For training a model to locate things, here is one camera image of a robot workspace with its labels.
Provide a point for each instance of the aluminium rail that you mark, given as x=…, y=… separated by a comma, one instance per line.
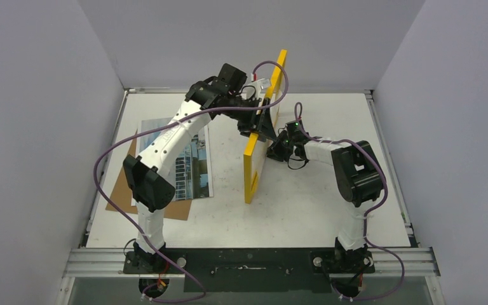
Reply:
x=109, y=263

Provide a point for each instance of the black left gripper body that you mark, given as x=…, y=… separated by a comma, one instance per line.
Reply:
x=244, y=118

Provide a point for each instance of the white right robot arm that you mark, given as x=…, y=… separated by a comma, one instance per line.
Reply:
x=358, y=175

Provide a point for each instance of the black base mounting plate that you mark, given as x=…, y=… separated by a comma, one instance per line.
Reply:
x=255, y=269

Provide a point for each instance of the brown cardboard backing board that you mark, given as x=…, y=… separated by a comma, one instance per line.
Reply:
x=121, y=195

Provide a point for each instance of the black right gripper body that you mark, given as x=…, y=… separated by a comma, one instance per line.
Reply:
x=281, y=147

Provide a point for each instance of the sky and building photo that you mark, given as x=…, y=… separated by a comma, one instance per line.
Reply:
x=190, y=172

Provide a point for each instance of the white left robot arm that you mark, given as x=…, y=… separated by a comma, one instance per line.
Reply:
x=148, y=173

